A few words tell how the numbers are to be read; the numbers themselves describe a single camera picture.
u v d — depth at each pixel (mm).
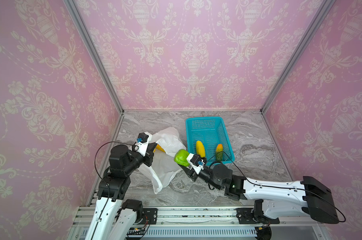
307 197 418
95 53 866
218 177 507
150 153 593
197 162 533
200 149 929
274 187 476
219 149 942
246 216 728
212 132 1091
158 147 689
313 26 746
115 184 473
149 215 746
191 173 593
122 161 490
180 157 611
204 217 759
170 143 755
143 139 546
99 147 514
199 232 777
